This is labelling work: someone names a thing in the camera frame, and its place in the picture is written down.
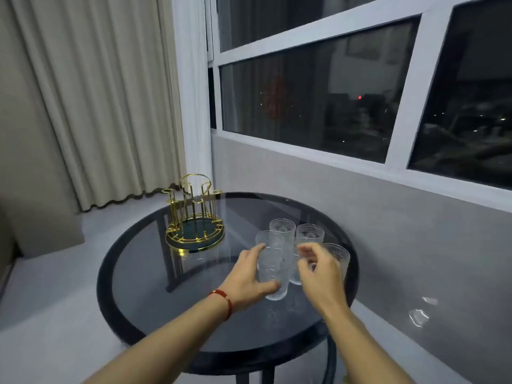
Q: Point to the person's left hand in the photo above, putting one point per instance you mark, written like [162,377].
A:
[240,281]

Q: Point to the person's right hand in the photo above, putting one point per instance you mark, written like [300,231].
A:
[322,281]

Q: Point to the person's right thumb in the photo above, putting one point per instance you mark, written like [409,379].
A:
[305,266]

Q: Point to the person's left thumb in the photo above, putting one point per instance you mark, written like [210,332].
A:
[268,287]

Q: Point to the clear embossed drinking glass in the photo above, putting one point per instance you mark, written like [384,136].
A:
[340,255]
[296,275]
[310,232]
[282,227]
[275,259]

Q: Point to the person's right forearm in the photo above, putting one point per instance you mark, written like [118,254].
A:
[362,347]

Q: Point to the person's left forearm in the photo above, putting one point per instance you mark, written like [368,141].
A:
[168,343]

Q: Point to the round black glass table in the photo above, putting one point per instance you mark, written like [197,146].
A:
[160,283]

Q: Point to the white framed window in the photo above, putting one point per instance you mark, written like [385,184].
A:
[412,87]

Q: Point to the white sheer curtain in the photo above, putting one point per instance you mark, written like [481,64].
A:
[192,83]

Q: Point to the beige curtain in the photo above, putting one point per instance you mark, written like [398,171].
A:
[100,95]

